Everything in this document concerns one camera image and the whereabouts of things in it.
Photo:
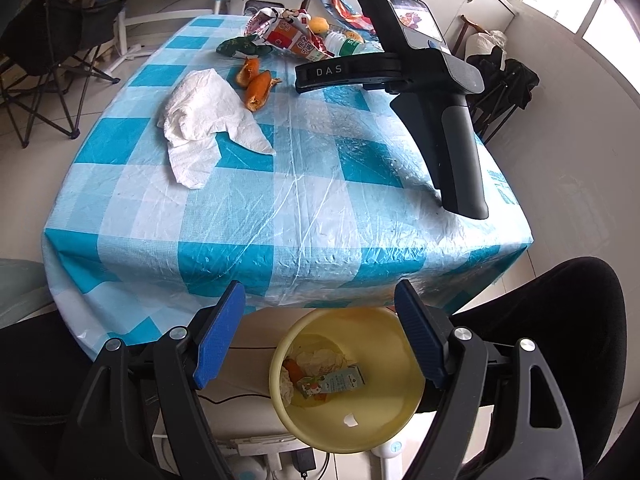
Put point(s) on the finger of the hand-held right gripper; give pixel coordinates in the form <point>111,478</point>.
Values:
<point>325,72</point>

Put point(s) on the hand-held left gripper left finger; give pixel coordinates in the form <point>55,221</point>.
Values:
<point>220,335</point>

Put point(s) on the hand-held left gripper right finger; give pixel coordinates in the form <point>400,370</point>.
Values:
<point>420,335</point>

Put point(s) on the clear plastic bottle green label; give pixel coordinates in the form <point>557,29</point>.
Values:
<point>350,46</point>

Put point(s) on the orange white printed packet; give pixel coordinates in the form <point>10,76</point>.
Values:
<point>290,40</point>

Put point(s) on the orange peel piece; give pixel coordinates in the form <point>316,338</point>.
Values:
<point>250,71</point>
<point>260,92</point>
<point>294,369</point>

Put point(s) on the red white snack bag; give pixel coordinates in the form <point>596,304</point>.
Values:
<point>270,17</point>

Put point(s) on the green snack packet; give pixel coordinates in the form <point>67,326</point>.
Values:
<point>245,46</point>

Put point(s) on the yellow plastic basin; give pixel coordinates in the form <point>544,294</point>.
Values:
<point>380,410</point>

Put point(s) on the small green drink carton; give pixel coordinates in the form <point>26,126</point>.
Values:
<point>335,380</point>

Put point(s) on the white tissue paper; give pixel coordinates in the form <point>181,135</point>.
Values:
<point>200,110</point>

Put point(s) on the yellow mango with dark spot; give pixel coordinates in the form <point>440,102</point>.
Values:
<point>320,25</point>

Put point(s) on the black folding chair with clothes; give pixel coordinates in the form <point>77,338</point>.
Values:
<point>515,80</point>

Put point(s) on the wooden chair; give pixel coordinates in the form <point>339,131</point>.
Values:
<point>467,22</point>

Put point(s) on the blue checked plastic tablecloth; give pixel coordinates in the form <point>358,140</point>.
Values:
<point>300,185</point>

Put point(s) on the white power strip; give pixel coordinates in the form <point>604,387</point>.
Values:
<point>260,444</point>

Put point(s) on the white plastic fitting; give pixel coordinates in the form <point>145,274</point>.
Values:
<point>390,449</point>

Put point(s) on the white round gadget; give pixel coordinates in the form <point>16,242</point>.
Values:
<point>247,472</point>

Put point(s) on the black charger plug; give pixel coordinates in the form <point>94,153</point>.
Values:
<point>305,460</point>

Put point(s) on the person's right leg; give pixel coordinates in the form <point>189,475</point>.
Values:
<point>575,320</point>

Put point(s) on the pale green seat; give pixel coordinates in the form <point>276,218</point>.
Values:
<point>20,290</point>

